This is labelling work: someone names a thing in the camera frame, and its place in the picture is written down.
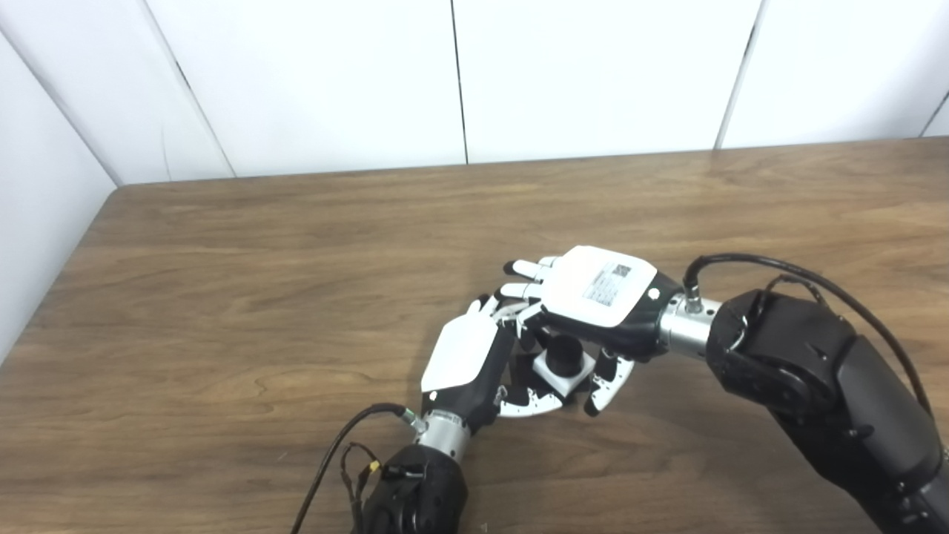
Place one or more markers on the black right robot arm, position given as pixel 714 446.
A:
pixel 815 363

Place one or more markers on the white and black right hand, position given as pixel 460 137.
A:
pixel 600 289

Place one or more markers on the white and black left hand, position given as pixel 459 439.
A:
pixel 460 356

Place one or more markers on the white square piece with hole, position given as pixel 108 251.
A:
pixel 567 386

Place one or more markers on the black peg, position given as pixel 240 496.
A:
pixel 565 352

